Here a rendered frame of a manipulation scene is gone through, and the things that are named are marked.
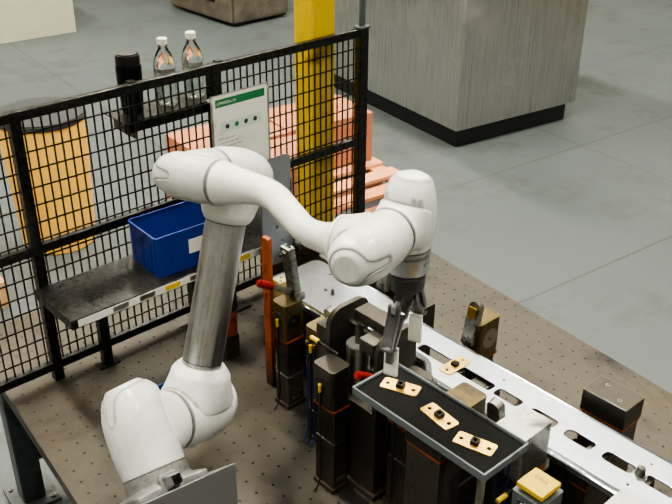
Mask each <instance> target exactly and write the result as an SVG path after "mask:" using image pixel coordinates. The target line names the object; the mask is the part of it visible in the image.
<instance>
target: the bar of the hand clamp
mask: <svg viewBox="0 0 672 504"><path fill-rule="evenodd" d="M280 250H281V253H280V254H279V257H282V262H283V267H284V273H285V279H286V284H287V288H290V289H293V291H294V297H295V295H296V293H297V292H299V291H301V285H300V279H299V273H298V267H297V261H296V255H295V250H296V251H300V250H301V244H300V243H299V242H297V241H294V242H293V244H292V246H289V248H288V244H287V243H285V244H283V245H281V246H280Z"/></svg>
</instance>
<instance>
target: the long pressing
mask: <svg viewBox="0 0 672 504"><path fill-rule="evenodd" d="M297 267H298V273H299V279H300V285H301V291H303V292H305V299H303V310H304V311H306V312H307V313H309V314H311V315H312V316H314V317H315V318H319V317H321V316H323V315H324V309H325V308H327V307H328V306H330V305H333V306H334V307H336V306H338V305H339V304H341V303H343V302H346V301H348V300H350V299H352V298H354V297H356V296H363V297H366V298H367V299H368V302H370V303H372V304H373V305H375V306H377V307H379V308H380V309H382V310H384V311H386V312H387V310H388V305H389V303H390V304H393V299H392V298H390V297H389V296H387V295H385V294H383V293H381V292H380V291H378V290H376V289H374V288H372V287H371V286H369V285H366V286H362V287H349V286H346V285H343V284H341V283H340V282H338V281H337V280H336V279H335V278H334V277H333V275H329V274H331V272H330V269H329V266H328V263H327V262H326V261H323V260H319V259H314V260H309V261H307V262H305V263H302V264H300V265H298V266H297ZM325 288H327V290H328V291H324V289H325ZM332 289H334V294H335V295H331V290H332ZM422 346H427V347H429V348H431V349H432V350H434V351H436V352H437V353H439V354H441V355H443V356H444V357H446V358H448V359H449V360H453V359H455V358H456V357H458V356H462V357H464V358H466V359H467V360H469V361H470V364H468V365H467V366H465V367H463V368H462V369H467V370H468V371H470V372H472V373H473V374H475V375H477V376H479V377H480V378H482V379H484V380H485V381H487V382H489V383H491V384H492V385H494V387H493V388H492V389H490V390H486V389H484V388H483V387H481V386H479V385H477V384H476V383H474V382H472V381H471V380H469V379H467V378H466V377H464V376H462V375H461V374H459V373H458V371H459V370H458V371H457V372H455V373H453V374H452V375H447V374H446V373H444V372H442V371H440V370H439V368H440V367H441V366H443V365H444V364H442V363H440V362H439V361H437V360H435V359H433V358H432V357H430V356H428V355H427V354H425V353H423V352H422V351H420V350H418V348H420V347H422ZM416 361H418V362H419V363H421V364H422V365H423V367H424V371H426V372H428V373H429V374H431V375H432V376H433V377H434V380H433V382H435V383H437V384H438V385H440V386H441V387H442V390H444V391H445V392H447V391H449V390H451V389H452V388H454V387H456V386H457V385H459V384H460V383H462V382H467V383H469V384H470V385H472V386H474V387H475V388H477V389H479V390H481V391H482V392H484V393H485V394H486V395H487V399H486V404H487V402H489V401H490V400H491V399H492V398H493V397H497V398H499V397H498V396H496V395H495V394H494V393H495V392H497V391H498V390H502V391H504V392H506V393H508V394H510V395H511V396H513V397H515V398H516V399H518V400H520V401H521V402H522V404H521V405H519V406H513V405H511V404H510V403H508V402H506V401H505V400H503V399H501V398H499V399H501V400H502V402H503V403H504V404H505V413H506V416H507V415H509V414H510V413H512V412H513V411H515V410H516V409H518V408H519V407H521V406H522V405H525V406H527V407H529V408H531V409H532V410H537V411H539V412H540V413H542V414H544V415H546V416H547V417H549V418H551V419H552V420H554V421H556V422H557V423H558V424H557V425H555V426H554V427H551V431H550V437H551V438H549V444H548V451H547V458H549V459H550V460H552V461H554V462H555V463H557V464H558V465H560V466H562V467H563V468H565V469H566V470H568V471H570V472H571V473H573V474H575V475H576V476H578V477H579V478H581V479H583V480H584V481H586V482H587V483H589V484H591V485H592V486H594V487H596V488H597V489H599V490H600V491H602V492H604V493H605V494H607V495H608V496H610V497H613V496H614V495H615V494H616V493H617V492H619V491H620V490H621V489H622V488H623V487H626V488H628V489H630V490H631V491H633V492H635V493H636V494H638V495H640V496H641V497H643V498H645V499H646V500H648V501H650V502H651V503H653V504H672V498H669V497H667V496H665V495H664V494H662V493H660V492H659V491H657V490H655V489H654V488H652V487H650V486H648V485H647V484H645V483H644V482H643V481H644V480H645V479H647V478H648V477H652V478H654V479H655V480H657V481H659V482H661V483H662V484H664V485H666V486H667V487H669V488H671V489H672V462H671V461H669V460H667V459H665V458H663V457H662V456H660V455H658V454H656V453H655V452H653V451H651V450H649V449H647V448H646V447H644V446H642V445H640V444H639V443H637V442H635V441H633V440H631V439H630V438H628V437H626V436H624V435H623V434H621V433H619V432H617V431H615V430H614V429H612V428H610V427H608V426H606V425H605V424H603V423H601V422H599V421H598V420H596V419H594V418H592V417H590V416H589V415H587V414H585V413H583V412H582V411H580V410H578V409H576V408H574V407H573V406H571V405H569V404H567V403H565V402H564V401H562V400H560V399H558V398H557V397H555V396H553V395H551V394H549V393H548V392H546V391H544V390H542V389H541V388H539V387H537V386H535V385H533V384H532V383H530V382H528V381H526V380H525V379H523V378H521V377H519V376H517V375H516V374H514V373H512V372H510V371H508V370H507V369H505V368H503V367H501V366H500V365H498V364H496V363H494V362H492V361H491V360H489V359H487V358H485V357H484V356H482V355H480V354H478V353H476V352H475V351H473V350H471V349H469V348H467V347H466V346H464V345H462V344H460V343H459V342H457V341H455V340H453V339H451V338H450V337H448V336H446V335H444V334H443V333H441V332H439V331H437V330H435V329H434V328H432V327H430V326H428V325H426V324H425V323H423V324H422V340H421V343H416ZM503 379H505V380H506V381H503ZM567 431H573V432H575V433H576V434H578V435H580V436H582V437H583V438H585V439H587V440H588V441H590V442H592V443H594V444H595V446H594V447H593V448H592V449H586V448H584V447H582V446H581V445H579V444H577V443H576V442H574V441H572V440H571V439H569V438H567V437H566V436H564V434H565V433H566V432H567ZM606 453H611V454H613V455H614V456H616V457H618V458H619V459H621V460H623V461H625V462H626V463H628V464H630V465H631V466H633V467H634V468H635V470H634V471H636V468H637V466H638V465H644V466H645V467H646V473H645V474H646V476H645V477H644V478H643V479H641V478H639V477H637V476H636V475H634V473H633V472H634V471H633V472H631V473H627V472H625V471H623V470H621V469H620V468H618V467H616V466H615V465H613V464H611V463H610V462H608V461H606V460H604V459H603V458H602V457H603V456H604V455H605V454H606ZM650 463H651V464H653V465H650ZM626 484H629V486H627V485H626Z"/></svg>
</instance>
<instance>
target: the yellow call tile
mask: <svg viewBox="0 0 672 504"><path fill-rule="evenodd" d="M517 486H518V487H519V488H521V489H522V490H524V491H525V492H527V493H528V494H530V495H531V496H533V497H534V498H536V499H537V500H539V501H540V502H543V501H544V500H545V499H547V498H548V497H549V496H550V495H552V494H553V493H554V492H555V491H557V490H558V489H559V488H560V487H561V483H560V482H559V481H557V480H555V479H554V478H552V477H551V476H549V475H548V474H546V473H544V472H543V471H541V470H540V469H538V468H534V469H533V470H532V471H530V472H529V473H528V474H526V475H525V476H524V477H522V478H521V479H520V480H518V481H517Z"/></svg>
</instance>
